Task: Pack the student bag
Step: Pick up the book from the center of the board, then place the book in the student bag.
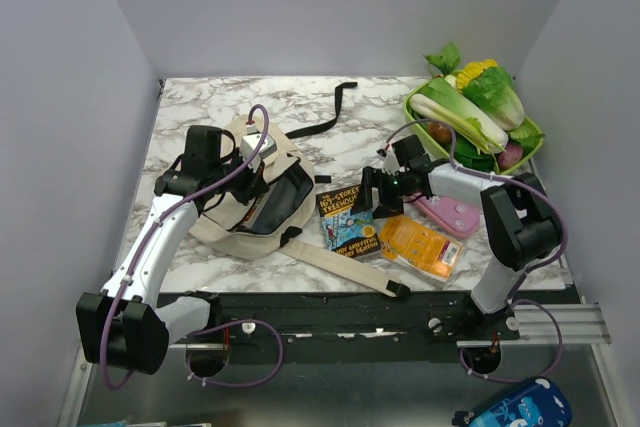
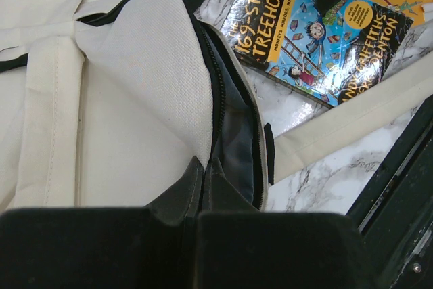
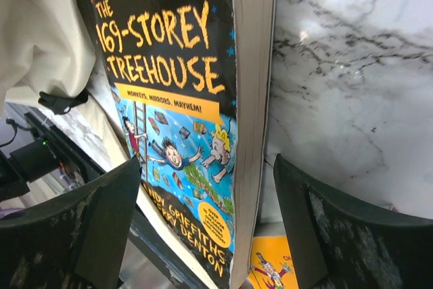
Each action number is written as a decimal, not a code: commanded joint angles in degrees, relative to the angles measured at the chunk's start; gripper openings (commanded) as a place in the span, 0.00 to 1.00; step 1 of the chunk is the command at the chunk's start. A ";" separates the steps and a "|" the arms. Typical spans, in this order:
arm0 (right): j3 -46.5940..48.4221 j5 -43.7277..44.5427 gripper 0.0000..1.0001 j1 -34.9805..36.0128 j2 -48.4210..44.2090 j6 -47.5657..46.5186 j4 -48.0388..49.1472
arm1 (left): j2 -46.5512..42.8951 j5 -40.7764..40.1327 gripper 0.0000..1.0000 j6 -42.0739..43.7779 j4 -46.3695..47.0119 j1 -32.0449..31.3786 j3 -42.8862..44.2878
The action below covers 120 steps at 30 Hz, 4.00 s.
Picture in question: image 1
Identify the green lettuce head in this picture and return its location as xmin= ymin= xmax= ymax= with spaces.
xmin=462 ymin=66 xmax=525 ymax=131

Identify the dark green leafy vegetable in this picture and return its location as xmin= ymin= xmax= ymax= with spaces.
xmin=454 ymin=136 xmax=499 ymax=173

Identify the aluminium frame rail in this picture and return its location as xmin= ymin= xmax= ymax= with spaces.
xmin=61 ymin=292 xmax=615 ymax=426

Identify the brown mushroom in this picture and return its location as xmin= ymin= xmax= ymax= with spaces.
xmin=427 ymin=122 xmax=452 ymax=145

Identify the purple onion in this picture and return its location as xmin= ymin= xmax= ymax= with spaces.
xmin=497 ymin=142 xmax=524 ymax=172

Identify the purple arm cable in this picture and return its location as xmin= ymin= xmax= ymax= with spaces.
xmin=98 ymin=104 xmax=285 ymax=391
xmin=377 ymin=120 xmax=571 ymax=382

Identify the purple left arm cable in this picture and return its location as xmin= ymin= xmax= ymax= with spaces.
xmin=98 ymin=104 xmax=285 ymax=391

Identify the yellow corn cob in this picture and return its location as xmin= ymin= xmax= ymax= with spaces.
xmin=453 ymin=59 xmax=499 ymax=91

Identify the pink blue pencil case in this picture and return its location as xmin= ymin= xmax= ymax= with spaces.
xmin=411 ymin=196 xmax=481 ymax=239

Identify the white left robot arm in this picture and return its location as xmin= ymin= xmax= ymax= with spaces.
xmin=76 ymin=123 xmax=277 ymax=375

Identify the yellow orange paperback book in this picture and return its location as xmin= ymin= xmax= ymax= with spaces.
xmin=379 ymin=215 xmax=463 ymax=289

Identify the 78-Storey Treehouse book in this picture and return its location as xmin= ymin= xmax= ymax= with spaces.
xmin=243 ymin=199 xmax=259 ymax=222

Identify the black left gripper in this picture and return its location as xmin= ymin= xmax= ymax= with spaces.
xmin=210 ymin=146 xmax=271 ymax=206

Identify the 169-Storey Treehouse book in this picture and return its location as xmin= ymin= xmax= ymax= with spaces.
xmin=316 ymin=185 xmax=382 ymax=259

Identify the cream canvas backpack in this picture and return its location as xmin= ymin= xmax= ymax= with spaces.
xmin=190 ymin=115 xmax=410 ymax=299

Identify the green plastic vegetable tray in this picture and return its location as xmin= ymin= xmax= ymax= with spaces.
xmin=403 ymin=76 xmax=544 ymax=175

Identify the blue shark pencil case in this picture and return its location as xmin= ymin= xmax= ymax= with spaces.
xmin=451 ymin=377 xmax=573 ymax=427

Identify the napa cabbage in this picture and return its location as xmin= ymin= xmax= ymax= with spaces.
xmin=408 ymin=77 xmax=508 ymax=154

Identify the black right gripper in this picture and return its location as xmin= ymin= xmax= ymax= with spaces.
xmin=350 ymin=167 xmax=413 ymax=221

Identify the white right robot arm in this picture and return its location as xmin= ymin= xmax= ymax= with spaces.
xmin=351 ymin=135 xmax=568 ymax=339

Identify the green leaf sprig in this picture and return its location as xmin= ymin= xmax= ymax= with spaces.
xmin=424 ymin=42 xmax=461 ymax=75

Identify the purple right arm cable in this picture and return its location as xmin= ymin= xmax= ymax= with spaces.
xmin=377 ymin=120 xmax=571 ymax=382

